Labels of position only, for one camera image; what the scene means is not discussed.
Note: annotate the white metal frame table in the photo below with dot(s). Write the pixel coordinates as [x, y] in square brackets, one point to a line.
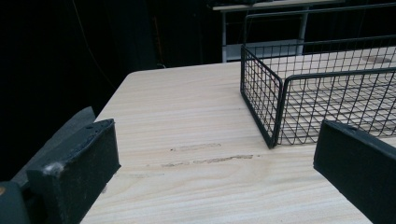
[261, 49]

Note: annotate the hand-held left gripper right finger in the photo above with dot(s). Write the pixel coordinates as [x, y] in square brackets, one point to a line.
[358, 165]

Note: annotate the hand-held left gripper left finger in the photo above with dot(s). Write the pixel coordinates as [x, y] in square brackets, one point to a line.
[77, 161]

